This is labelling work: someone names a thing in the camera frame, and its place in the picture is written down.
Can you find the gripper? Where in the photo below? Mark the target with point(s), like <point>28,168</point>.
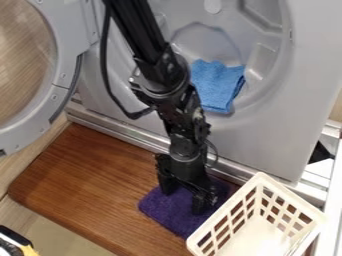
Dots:
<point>186,171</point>

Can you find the blue cloth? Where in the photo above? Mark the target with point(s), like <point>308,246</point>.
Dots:
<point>217,85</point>

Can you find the yellow and black tool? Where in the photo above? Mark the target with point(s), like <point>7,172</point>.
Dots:
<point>13,245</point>

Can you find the violet cloth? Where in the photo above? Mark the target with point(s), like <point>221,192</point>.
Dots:
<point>178,208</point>

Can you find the washing machine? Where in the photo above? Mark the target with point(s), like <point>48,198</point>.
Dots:
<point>262,83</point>

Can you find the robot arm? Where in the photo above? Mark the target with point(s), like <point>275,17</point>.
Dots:
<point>156,60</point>

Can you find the white basket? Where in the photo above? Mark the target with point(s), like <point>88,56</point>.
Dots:
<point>260,221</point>

